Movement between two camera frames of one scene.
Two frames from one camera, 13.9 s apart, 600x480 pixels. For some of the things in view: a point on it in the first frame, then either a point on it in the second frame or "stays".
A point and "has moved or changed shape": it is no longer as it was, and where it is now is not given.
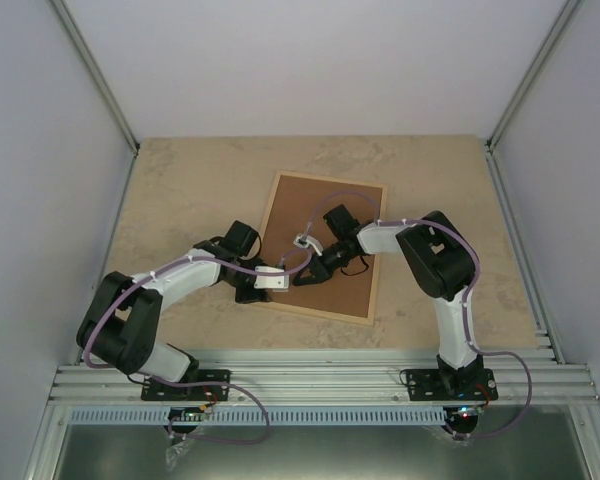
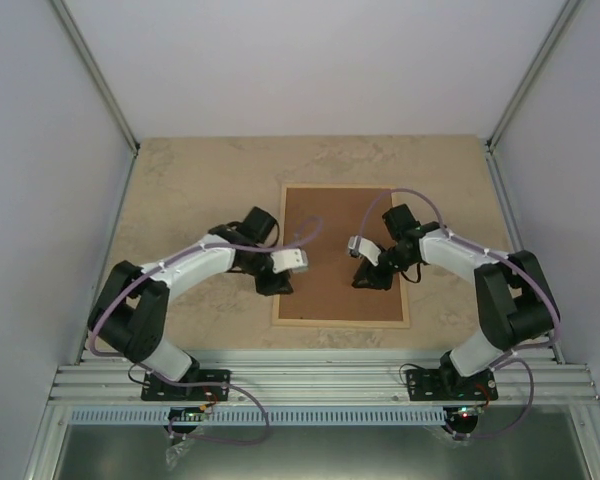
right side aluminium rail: (522, 255) stays
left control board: (186, 414) stays
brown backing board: (299, 208) has moved or changed shape
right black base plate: (451, 384) stays
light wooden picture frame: (376, 276) -> (379, 324)
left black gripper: (243, 297) -> (272, 286)
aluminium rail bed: (524, 376) stays
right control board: (461, 413) stays
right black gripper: (320, 270) -> (367, 271)
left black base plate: (198, 385) stays
